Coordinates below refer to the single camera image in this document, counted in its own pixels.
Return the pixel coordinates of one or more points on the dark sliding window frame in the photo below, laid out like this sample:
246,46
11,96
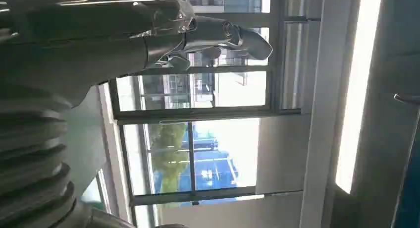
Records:
193,113

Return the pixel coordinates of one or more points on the black metal stand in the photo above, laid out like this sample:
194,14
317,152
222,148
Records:
408,147

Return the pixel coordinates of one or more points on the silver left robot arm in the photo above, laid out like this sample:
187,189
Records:
29,160

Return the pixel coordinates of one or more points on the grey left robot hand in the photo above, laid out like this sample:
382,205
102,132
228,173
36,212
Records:
82,39

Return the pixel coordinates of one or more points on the dark fixed window frame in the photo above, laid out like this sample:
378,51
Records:
191,154

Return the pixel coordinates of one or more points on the long ceiling light strip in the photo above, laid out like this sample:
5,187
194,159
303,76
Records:
356,95

